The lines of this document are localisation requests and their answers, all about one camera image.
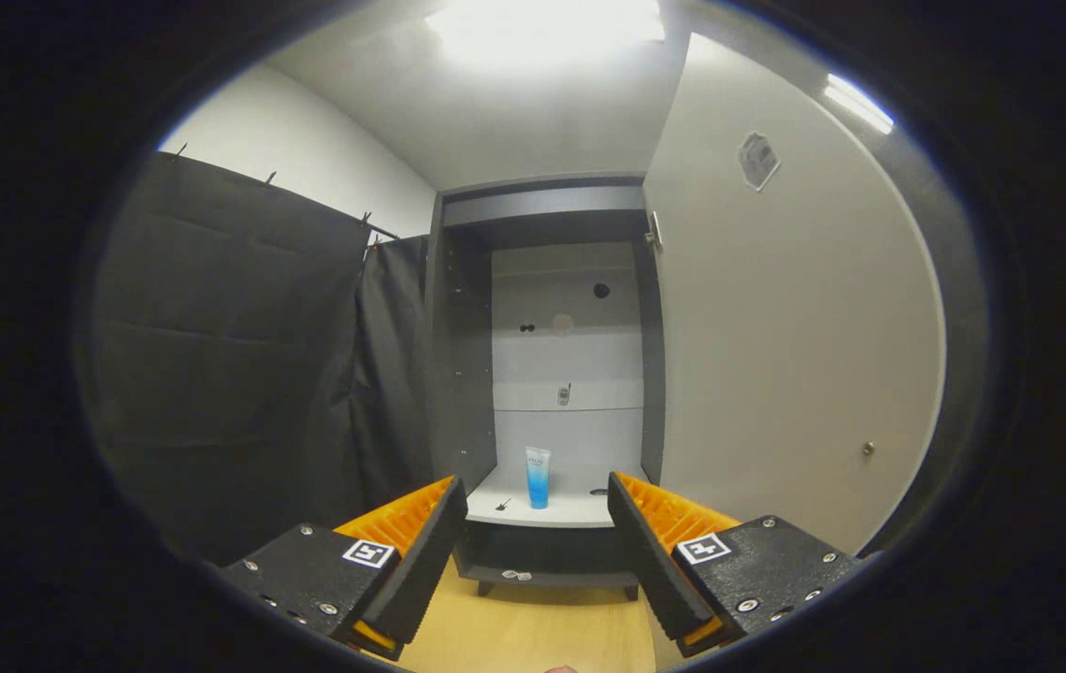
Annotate blue white cosmetic tube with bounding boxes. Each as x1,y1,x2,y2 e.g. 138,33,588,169
525,446,553,510

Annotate large ceiling light panel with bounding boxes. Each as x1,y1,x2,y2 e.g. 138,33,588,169
425,0,667,68

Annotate black backdrop cloth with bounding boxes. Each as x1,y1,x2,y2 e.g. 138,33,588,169
75,150,436,562

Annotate dark grey cabinet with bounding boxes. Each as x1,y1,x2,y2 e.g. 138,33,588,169
425,171,670,601

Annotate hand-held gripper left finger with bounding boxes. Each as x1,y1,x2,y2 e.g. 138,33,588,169
215,474,469,661

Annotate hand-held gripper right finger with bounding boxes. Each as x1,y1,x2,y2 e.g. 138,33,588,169
607,470,872,658

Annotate white cabinet shelf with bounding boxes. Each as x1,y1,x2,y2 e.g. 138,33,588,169
466,465,635,530

